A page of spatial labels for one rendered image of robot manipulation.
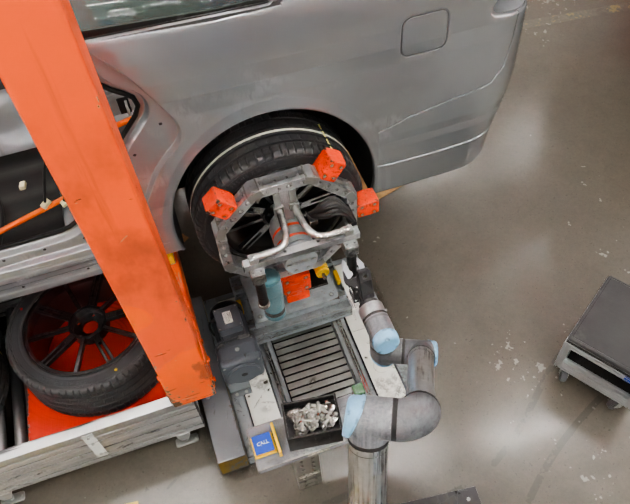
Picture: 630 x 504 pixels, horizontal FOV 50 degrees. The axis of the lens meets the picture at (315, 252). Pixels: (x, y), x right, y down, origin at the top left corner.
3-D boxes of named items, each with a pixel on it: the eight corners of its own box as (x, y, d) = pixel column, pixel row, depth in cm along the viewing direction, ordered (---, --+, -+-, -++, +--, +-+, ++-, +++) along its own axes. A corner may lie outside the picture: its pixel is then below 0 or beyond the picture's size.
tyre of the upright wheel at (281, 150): (162, 224, 275) (301, 236, 310) (173, 269, 261) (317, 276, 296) (219, 93, 234) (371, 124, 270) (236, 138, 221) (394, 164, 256)
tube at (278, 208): (283, 210, 244) (280, 190, 235) (299, 250, 232) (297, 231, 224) (236, 224, 241) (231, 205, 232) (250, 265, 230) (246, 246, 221)
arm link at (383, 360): (401, 370, 241) (401, 354, 231) (368, 368, 243) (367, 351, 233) (402, 347, 247) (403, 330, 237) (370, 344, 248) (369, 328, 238)
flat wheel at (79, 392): (136, 260, 323) (122, 229, 304) (206, 359, 289) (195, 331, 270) (4, 334, 302) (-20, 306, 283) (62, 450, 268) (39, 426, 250)
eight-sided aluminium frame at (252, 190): (352, 243, 283) (351, 150, 240) (358, 255, 279) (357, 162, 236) (226, 282, 275) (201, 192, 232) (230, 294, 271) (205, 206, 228)
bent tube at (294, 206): (335, 195, 247) (334, 175, 238) (354, 234, 235) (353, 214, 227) (289, 209, 244) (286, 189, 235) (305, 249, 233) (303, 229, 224)
